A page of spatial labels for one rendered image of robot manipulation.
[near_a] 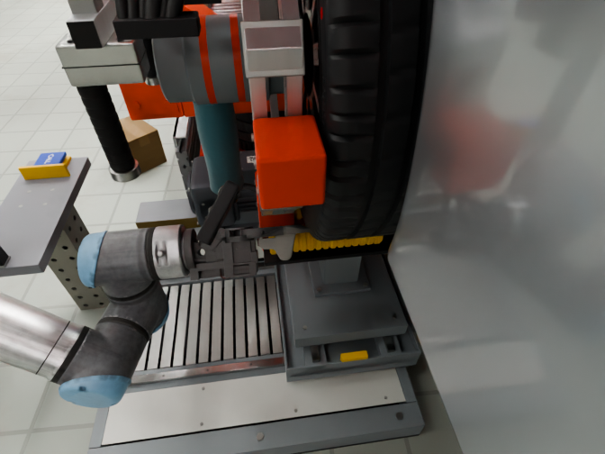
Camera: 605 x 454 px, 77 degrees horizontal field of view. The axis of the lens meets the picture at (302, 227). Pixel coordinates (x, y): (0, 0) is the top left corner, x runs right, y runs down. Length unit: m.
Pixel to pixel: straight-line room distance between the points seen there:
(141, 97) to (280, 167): 0.90
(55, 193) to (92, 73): 0.71
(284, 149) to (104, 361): 0.45
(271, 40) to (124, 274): 0.42
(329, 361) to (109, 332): 0.58
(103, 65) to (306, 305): 0.76
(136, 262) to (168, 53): 0.33
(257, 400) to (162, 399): 0.25
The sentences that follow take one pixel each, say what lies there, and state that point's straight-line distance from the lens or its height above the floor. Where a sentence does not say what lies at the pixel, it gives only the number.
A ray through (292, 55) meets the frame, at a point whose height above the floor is 0.95.
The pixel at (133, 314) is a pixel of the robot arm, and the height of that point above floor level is 0.54.
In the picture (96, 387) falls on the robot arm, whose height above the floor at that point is 0.55.
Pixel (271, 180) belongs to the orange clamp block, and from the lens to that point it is 0.41.
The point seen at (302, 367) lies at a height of 0.17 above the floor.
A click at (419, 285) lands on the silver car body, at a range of 0.39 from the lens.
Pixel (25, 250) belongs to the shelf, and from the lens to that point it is 1.09.
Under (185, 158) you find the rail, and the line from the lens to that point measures 1.49.
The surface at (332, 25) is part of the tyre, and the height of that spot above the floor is 0.99.
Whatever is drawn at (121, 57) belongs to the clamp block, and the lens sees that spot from 0.54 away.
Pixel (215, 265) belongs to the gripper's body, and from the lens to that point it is 0.66.
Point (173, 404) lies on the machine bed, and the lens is 1.15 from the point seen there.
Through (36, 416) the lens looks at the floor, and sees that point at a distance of 1.38.
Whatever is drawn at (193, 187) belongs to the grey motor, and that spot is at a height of 0.40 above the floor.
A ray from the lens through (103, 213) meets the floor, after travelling 1.85.
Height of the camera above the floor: 1.11
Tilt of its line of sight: 45 degrees down
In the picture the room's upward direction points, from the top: straight up
